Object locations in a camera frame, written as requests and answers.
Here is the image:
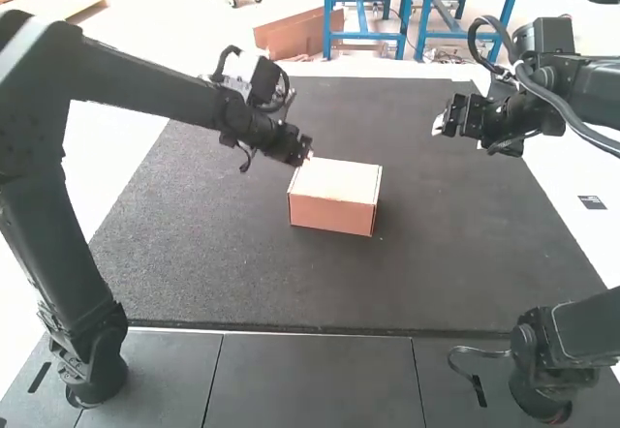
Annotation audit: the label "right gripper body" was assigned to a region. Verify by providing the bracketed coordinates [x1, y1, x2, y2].
[442, 91, 491, 143]

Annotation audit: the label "black mat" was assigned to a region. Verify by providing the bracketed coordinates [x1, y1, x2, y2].
[89, 76, 609, 338]

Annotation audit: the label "black square label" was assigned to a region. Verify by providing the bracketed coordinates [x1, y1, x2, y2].
[576, 194, 609, 211]

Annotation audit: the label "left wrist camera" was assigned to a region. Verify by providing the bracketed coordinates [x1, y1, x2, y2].
[212, 45, 296, 112]

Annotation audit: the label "brown wooden boards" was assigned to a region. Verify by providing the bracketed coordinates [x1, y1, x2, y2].
[252, 5, 346, 62]

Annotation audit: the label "blue metal frame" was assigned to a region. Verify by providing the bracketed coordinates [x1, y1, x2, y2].
[323, 0, 419, 62]
[415, 0, 530, 64]

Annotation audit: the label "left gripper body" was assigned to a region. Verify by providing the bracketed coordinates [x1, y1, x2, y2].
[263, 117, 315, 168]

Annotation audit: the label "dark base panel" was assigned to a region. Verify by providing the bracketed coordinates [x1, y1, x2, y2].
[411, 335, 620, 428]
[202, 333, 428, 428]
[0, 328, 225, 428]

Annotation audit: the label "cardboard box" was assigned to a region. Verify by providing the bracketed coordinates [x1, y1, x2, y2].
[287, 156, 384, 238]

